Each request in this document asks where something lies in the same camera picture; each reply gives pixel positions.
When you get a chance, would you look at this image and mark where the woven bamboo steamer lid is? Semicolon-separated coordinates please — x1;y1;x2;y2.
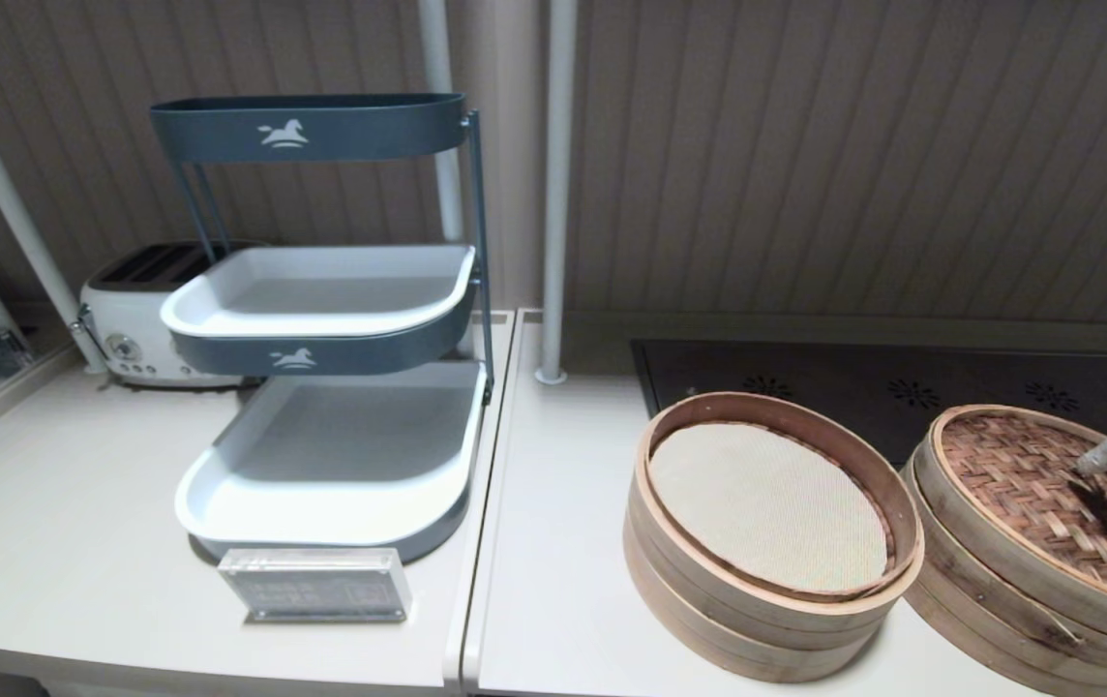
907;404;1107;648

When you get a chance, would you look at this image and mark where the right bamboo steamer with lid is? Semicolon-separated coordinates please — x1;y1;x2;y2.
905;503;1107;679

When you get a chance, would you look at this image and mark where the white mesh steamer liner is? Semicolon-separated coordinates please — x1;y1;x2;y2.
648;421;891;593

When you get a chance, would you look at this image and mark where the tall bamboo steamer basket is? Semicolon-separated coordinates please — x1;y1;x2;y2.
623;391;926;684

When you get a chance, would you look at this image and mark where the black glass induction cooktop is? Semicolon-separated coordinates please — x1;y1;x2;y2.
629;337;1107;466

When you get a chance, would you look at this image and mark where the straight white pole with foot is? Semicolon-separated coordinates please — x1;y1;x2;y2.
534;0;580;385

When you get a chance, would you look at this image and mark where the white pole behind rack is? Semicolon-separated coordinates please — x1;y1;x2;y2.
418;0;477;359

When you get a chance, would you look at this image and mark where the large white-lined grey tray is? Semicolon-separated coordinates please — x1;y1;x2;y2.
174;360;489;564

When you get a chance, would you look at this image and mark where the clear acrylic sign holder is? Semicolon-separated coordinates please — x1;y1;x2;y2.
218;547;413;623

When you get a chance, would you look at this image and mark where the grey tray with horse logo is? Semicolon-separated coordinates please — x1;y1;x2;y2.
159;244;479;379

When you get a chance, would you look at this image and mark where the dark grey rack tray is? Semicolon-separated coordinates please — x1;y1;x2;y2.
149;93;469;164

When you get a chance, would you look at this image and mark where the white retro toaster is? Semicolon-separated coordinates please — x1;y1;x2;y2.
77;240;269;390

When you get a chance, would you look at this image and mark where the long slanted white pole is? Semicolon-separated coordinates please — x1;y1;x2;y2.
0;19;109;377

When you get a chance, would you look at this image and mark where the dark grey rack frame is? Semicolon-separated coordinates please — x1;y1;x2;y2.
171;109;497;408

